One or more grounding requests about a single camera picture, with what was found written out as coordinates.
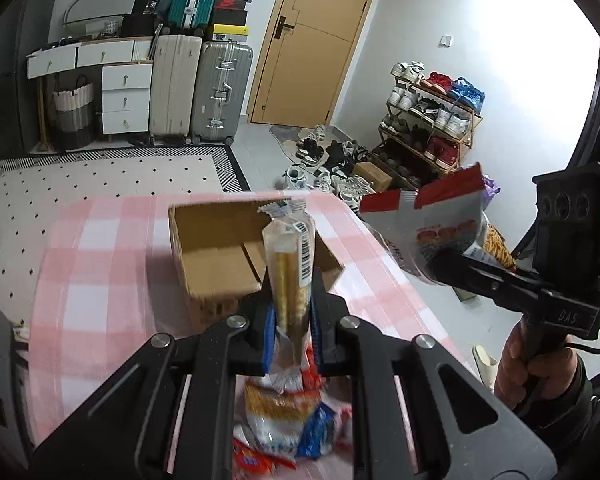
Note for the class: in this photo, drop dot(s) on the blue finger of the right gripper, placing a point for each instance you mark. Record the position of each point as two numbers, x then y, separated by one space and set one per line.
480 278

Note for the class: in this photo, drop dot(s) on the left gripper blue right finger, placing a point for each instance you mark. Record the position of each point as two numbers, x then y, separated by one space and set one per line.
325 312

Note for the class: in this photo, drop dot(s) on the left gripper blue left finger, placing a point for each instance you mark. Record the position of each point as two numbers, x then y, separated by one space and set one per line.
257 340

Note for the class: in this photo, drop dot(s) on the white noodle snack bag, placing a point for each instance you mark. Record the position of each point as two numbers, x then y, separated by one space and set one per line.
445 214

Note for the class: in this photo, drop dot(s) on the clear wafer stick pack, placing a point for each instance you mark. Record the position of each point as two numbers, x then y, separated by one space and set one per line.
289 247

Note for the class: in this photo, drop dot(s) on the orange noodle snack bag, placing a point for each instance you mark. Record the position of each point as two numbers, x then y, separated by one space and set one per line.
277 420

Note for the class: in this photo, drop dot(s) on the blue oreo snack pack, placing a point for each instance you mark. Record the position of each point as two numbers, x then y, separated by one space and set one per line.
318 434

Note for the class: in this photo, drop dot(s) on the red oreo snack pack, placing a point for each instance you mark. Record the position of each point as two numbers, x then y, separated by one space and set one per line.
249 463

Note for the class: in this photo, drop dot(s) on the person's right hand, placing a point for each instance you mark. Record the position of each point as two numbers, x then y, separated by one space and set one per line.
555 370

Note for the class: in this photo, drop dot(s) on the SF cardboard box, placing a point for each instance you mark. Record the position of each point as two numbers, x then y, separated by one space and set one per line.
220 257

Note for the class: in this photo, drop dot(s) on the purple bag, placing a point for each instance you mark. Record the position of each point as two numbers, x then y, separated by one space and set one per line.
490 190

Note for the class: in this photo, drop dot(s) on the small cardboard box by shoes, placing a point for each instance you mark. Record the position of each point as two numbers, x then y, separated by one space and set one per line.
376 177

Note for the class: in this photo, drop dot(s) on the wooden shoe rack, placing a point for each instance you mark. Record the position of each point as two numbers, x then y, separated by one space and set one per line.
429 125

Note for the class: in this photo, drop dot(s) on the pink plaid tablecloth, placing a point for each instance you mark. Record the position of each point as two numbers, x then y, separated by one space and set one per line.
107 283

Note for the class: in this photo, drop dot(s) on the silver suitcase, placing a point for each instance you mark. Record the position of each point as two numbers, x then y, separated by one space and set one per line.
220 89

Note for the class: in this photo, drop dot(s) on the beige suitcase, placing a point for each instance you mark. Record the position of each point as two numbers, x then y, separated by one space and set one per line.
173 81

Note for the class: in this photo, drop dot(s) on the dotted floor rug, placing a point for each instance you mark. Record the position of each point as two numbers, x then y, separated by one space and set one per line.
35 192

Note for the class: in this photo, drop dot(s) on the woven laundry basket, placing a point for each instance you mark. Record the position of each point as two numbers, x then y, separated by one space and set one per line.
74 108

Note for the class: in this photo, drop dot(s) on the white drawer desk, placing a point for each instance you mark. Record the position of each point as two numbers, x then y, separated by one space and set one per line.
125 77

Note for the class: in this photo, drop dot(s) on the wooden door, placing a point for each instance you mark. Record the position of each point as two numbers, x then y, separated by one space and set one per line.
304 59

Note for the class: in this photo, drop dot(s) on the stacked shoe boxes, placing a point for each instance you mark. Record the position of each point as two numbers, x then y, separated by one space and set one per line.
228 21

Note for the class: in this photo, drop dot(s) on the arched mirror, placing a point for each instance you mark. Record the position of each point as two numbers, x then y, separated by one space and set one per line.
80 11

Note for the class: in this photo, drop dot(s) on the wall light switch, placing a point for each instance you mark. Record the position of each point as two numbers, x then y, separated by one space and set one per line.
446 41

